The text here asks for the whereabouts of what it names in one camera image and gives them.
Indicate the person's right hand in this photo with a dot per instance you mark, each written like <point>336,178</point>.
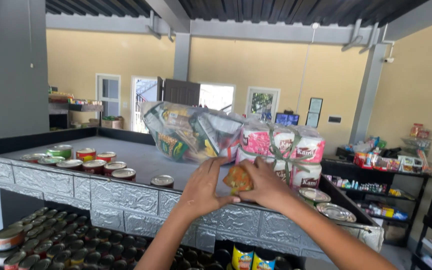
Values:
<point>270,187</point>

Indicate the person's left hand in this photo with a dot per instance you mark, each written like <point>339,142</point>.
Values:
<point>201,187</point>

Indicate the orange snack packet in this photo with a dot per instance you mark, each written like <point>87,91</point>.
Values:
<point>237,179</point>

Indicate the flat silver tin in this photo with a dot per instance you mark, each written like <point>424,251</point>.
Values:
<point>335,212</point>
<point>314,195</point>

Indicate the pink toilet roll pack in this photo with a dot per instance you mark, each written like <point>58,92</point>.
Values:
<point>306,150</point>

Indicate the clear bag of food packets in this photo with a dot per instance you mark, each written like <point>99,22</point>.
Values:
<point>186,131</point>

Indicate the black monitor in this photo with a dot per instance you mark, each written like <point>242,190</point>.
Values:
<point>287,119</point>

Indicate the yellow and blue can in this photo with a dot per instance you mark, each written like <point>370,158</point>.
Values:
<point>242,258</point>
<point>263,261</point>

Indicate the silver-clad display shelf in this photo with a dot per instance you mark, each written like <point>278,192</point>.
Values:
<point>126,198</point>

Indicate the black framed notice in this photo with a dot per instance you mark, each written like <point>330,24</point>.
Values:
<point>312,119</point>
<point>315,105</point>

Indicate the white framed window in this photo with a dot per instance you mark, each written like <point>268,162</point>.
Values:
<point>262,103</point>
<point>108,95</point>

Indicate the dark brown door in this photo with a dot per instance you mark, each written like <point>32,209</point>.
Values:
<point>181,92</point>

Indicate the brown cardboard box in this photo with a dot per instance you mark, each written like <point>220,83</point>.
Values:
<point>112,123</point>

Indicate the black rack with snacks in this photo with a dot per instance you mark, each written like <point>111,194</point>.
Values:
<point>381,176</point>

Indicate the group of silver-lidded cans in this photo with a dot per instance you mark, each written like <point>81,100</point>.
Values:
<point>88,164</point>

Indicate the pile of dark-lidded cans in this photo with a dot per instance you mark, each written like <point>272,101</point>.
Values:
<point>62,243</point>

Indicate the grey shelf with goods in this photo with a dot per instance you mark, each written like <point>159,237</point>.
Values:
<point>66,107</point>

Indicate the black wall plate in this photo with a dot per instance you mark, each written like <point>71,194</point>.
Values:
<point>334,119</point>

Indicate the white security camera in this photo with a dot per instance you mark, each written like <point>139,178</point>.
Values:
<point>389,59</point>

